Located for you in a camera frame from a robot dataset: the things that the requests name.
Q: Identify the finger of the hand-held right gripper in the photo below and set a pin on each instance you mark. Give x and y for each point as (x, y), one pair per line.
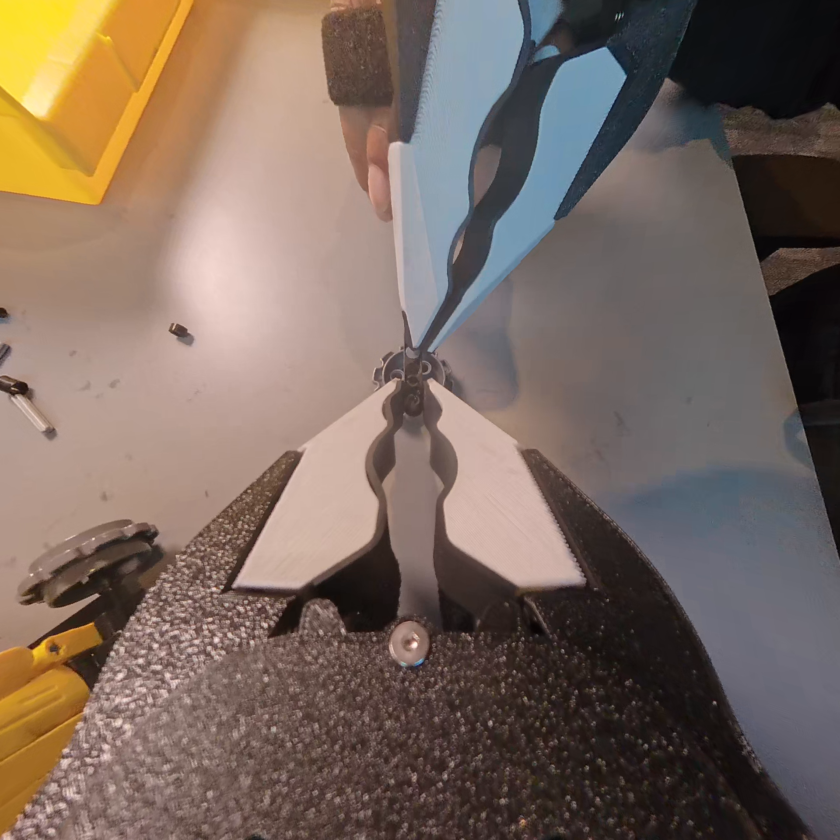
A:
(446, 98)
(571, 124)

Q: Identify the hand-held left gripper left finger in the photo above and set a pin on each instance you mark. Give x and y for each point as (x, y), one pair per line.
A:
(315, 518)

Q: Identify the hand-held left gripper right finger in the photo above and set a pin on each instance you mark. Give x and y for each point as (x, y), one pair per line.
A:
(505, 518)

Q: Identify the black beam with axle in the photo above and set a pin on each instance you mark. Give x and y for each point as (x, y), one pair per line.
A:
(408, 334)

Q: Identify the yellow brick toy truck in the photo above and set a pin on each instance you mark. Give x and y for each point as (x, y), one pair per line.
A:
(39, 689)

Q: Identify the pale grey desk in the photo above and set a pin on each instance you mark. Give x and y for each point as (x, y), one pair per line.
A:
(197, 262)

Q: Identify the small black connector pin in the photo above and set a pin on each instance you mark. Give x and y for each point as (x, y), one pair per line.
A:
(180, 330)

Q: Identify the yellow storage bin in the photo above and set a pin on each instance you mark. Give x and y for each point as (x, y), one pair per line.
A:
(65, 98)

